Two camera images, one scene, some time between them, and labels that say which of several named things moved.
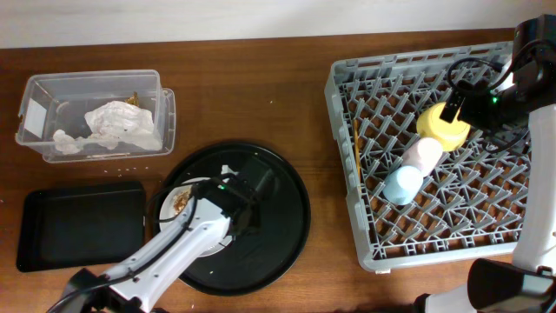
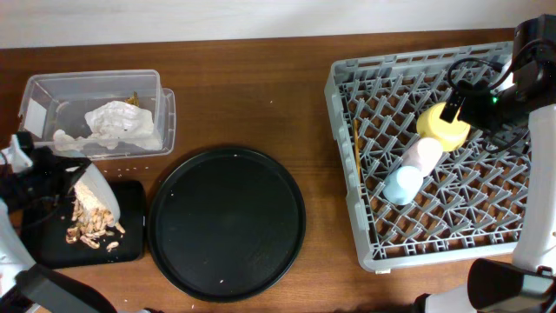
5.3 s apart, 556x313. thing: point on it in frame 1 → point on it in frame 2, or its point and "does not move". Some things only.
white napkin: (114, 123) does not move
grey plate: (203, 211) → (93, 176)
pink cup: (423, 154) does not move
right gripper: (473, 95) does not move
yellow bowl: (451, 135) does not move
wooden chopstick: (356, 136) does not move
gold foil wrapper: (134, 99) does not move
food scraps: (180, 201) → (92, 223)
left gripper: (254, 222) → (57, 167)
